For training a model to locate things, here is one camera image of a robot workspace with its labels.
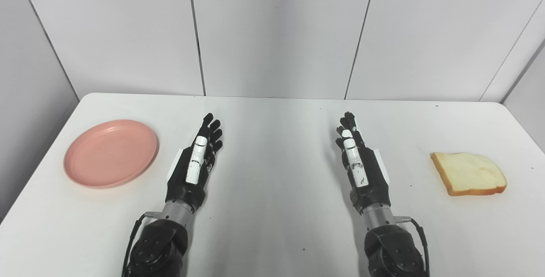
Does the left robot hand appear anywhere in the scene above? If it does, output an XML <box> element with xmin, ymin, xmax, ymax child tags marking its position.
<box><xmin>166</xmin><ymin>113</ymin><xmax>224</xmax><ymax>214</ymax></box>

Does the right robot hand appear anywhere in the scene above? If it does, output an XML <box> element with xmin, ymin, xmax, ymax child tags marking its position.
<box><xmin>336</xmin><ymin>111</ymin><xmax>391</xmax><ymax>215</ymax></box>

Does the pink plate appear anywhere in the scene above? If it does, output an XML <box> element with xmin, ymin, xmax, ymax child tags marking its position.
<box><xmin>63</xmin><ymin>119</ymin><xmax>158</xmax><ymax>189</ymax></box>

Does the slice of bread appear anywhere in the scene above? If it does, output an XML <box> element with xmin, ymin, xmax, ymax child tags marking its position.
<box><xmin>430</xmin><ymin>152</ymin><xmax>508</xmax><ymax>197</ymax></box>

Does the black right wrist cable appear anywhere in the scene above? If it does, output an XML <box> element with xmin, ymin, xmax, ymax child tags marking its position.
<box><xmin>394</xmin><ymin>216</ymin><xmax>430</xmax><ymax>277</ymax></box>

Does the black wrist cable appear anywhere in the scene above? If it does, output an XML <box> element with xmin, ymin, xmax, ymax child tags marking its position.
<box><xmin>122</xmin><ymin>211</ymin><xmax>163</xmax><ymax>277</ymax></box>
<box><xmin>394</xmin><ymin>216</ymin><xmax>430</xmax><ymax>277</ymax></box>

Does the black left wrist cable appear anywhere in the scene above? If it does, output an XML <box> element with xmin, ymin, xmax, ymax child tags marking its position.
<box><xmin>122</xmin><ymin>211</ymin><xmax>163</xmax><ymax>277</ymax></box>

